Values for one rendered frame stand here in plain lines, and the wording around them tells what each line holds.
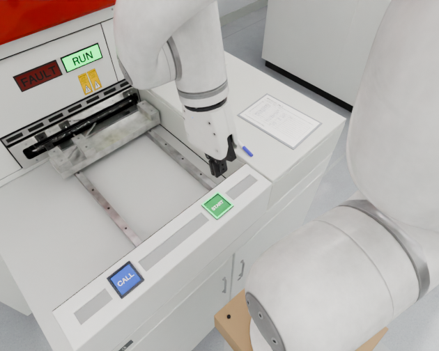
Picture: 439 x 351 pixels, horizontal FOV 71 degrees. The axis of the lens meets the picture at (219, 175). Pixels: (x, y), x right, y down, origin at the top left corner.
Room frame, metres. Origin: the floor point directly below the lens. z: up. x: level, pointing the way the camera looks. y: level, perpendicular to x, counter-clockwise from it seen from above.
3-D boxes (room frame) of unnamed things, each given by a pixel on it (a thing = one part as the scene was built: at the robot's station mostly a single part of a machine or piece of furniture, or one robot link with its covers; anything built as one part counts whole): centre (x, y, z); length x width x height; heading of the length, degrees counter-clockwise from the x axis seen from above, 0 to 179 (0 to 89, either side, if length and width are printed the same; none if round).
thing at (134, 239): (0.50, 0.34, 0.84); 0.50 x 0.02 x 0.03; 44
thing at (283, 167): (0.82, -0.05, 0.89); 0.62 x 0.35 x 0.14; 44
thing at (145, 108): (0.84, 0.25, 0.89); 0.08 x 0.03 x 0.03; 44
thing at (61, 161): (0.61, 0.48, 0.89); 0.08 x 0.03 x 0.03; 44
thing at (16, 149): (0.77, 0.45, 0.89); 0.44 x 0.02 x 0.10; 134
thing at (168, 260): (0.32, 0.10, 0.89); 0.55 x 0.09 x 0.14; 134
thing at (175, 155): (0.69, 0.15, 0.84); 0.50 x 0.02 x 0.03; 44
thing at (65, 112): (0.77, 0.46, 0.96); 0.44 x 0.01 x 0.02; 134
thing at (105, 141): (0.72, 0.37, 0.87); 0.36 x 0.08 x 0.03; 134
